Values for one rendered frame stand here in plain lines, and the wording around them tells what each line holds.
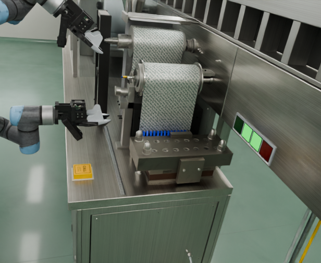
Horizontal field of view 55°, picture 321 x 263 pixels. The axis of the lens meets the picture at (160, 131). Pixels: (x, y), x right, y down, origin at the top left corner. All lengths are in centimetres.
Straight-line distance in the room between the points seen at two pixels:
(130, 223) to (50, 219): 119
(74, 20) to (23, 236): 154
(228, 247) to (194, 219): 100
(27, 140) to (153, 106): 51
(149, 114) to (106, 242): 55
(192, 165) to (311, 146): 49
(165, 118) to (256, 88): 42
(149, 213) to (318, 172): 66
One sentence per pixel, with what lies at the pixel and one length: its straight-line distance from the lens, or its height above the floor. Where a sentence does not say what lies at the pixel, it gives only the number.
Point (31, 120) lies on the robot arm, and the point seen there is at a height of 111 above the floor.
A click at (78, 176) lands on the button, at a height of 91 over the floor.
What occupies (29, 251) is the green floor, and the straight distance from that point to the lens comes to 222.
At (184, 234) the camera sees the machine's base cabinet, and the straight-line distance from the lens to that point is 142.
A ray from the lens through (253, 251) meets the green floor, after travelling 240.
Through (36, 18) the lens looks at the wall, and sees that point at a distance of 680.
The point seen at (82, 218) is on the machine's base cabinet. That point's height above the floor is 82.
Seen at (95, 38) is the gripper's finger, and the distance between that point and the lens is 120.
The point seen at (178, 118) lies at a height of 109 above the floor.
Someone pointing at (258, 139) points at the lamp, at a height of 120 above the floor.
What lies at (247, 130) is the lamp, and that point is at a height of 119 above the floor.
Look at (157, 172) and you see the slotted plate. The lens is 122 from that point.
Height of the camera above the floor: 167
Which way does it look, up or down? 28 degrees down
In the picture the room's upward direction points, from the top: 8 degrees clockwise
